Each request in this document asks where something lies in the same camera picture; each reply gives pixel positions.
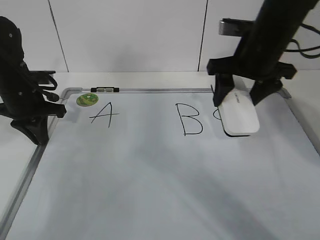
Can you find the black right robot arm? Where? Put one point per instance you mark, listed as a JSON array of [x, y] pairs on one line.
[[263, 42]]

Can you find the white board eraser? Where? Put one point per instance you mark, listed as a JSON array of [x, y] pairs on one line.
[[237, 112]]

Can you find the black and grey board clip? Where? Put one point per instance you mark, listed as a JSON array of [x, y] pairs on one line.
[[105, 90]]

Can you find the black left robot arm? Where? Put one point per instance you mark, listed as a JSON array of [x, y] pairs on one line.
[[11, 50]]

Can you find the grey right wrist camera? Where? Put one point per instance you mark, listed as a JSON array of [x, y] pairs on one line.
[[234, 27]]

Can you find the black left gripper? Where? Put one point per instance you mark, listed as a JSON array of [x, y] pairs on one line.
[[28, 104]]

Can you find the white board with grey frame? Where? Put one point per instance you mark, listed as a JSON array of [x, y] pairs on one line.
[[146, 164]]

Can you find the round green magnet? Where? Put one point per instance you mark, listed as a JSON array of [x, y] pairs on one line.
[[87, 100]]

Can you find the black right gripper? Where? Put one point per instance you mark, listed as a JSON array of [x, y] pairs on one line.
[[265, 69]]

